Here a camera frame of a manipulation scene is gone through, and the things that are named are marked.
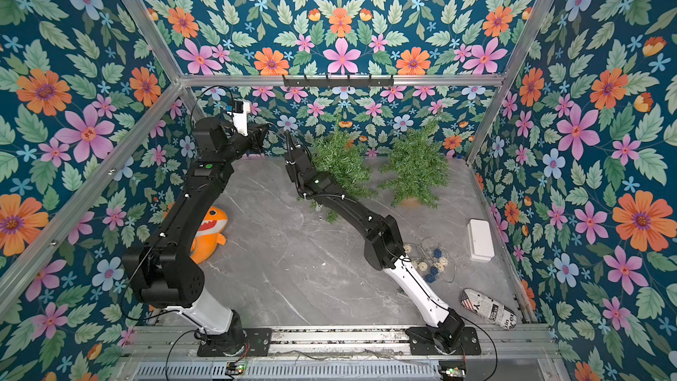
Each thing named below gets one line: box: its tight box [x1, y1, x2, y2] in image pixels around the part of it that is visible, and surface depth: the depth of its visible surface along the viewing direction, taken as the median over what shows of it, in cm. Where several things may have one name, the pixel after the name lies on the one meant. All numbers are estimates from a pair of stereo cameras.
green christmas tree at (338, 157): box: [309, 123, 378, 224], surface depth 80 cm
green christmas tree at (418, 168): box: [378, 119, 451, 210], surface depth 88 cm
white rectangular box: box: [467, 218, 496, 263], surface depth 92 cm
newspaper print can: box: [460, 288, 518, 330], surface depth 78 cm
